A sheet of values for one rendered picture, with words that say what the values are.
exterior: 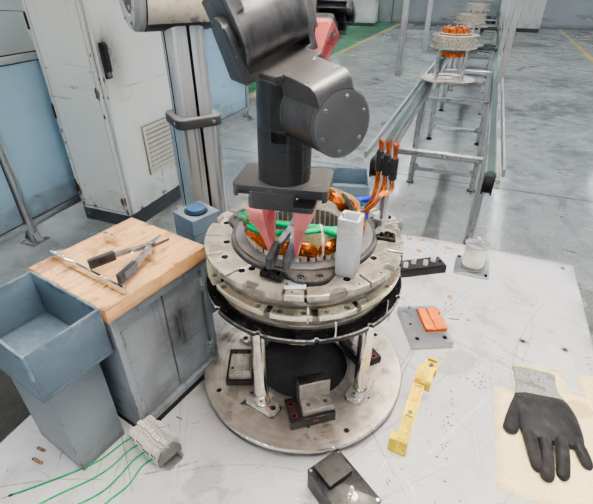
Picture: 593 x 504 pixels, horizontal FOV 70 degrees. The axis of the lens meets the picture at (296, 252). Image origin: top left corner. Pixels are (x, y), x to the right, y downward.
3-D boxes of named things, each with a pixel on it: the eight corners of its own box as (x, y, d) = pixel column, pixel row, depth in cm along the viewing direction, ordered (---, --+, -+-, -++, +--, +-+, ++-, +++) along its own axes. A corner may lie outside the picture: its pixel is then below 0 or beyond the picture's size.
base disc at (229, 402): (361, 496, 64) (361, 493, 63) (161, 398, 79) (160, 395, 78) (421, 333, 93) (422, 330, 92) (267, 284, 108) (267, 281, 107)
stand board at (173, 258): (108, 324, 59) (104, 311, 58) (32, 280, 68) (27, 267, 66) (207, 257, 73) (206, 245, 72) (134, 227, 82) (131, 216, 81)
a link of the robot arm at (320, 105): (287, -22, 39) (206, 16, 37) (368, -21, 30) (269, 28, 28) (319, 101, 47) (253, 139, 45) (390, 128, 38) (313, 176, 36)
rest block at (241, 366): (253, 357, 84) (252, 349, 83) (251, 379, 79) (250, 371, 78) (232, 357, 84) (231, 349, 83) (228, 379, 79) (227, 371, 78)
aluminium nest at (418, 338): (452, 348, 91) (454, 339, 90) (411, 349, 91) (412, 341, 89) (434, 311, 101) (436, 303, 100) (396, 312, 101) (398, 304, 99)
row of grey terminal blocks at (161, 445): (187, 454, 71) (183, 438, 69) (164, 476, 68) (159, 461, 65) (150, 421, 76) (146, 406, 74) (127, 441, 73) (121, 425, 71)
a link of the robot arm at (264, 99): (295, 57, 44) (244, 61, 41) (333, 68, 39) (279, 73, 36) (294, 125, 48) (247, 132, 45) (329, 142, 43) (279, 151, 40)
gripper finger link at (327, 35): (325, 82, 53) (334, 0, 51) (271, 78, 55) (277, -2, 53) (333, 92, 60) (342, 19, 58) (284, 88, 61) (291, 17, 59)
